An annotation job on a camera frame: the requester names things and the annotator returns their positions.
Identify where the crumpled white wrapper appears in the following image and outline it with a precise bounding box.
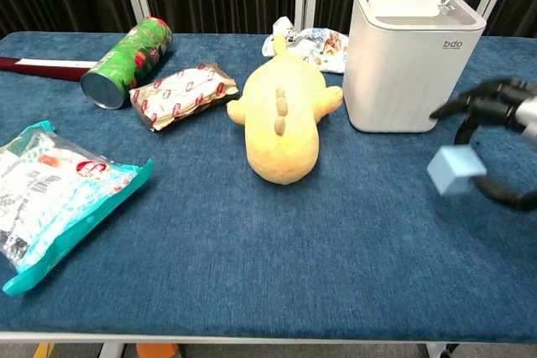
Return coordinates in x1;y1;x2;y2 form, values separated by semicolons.
262;16;350;76

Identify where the small blue cube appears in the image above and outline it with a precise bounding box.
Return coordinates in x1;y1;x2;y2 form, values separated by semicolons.
426;144;487;196

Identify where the white table leg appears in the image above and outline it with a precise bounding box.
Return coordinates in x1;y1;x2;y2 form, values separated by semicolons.
98;340;127;358

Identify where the yellow plush toy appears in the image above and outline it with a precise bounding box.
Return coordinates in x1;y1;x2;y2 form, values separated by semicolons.
226;33;344;185

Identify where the brown white snack packet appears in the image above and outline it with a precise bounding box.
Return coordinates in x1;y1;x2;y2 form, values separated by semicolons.
128;62;239;132

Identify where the teal snack bag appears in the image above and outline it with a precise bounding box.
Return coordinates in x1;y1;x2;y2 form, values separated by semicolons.
0;120;155;297

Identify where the blue table cloth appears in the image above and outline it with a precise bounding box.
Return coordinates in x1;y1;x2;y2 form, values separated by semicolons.
0;30;537;340

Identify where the green chip can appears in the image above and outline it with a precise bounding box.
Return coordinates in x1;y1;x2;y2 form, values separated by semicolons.
80;16;174;111

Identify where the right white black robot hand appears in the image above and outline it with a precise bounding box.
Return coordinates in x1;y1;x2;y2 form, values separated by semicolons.
430;78;537;211

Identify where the white square box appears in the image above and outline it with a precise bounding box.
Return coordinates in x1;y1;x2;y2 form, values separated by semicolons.
341;0;487;133

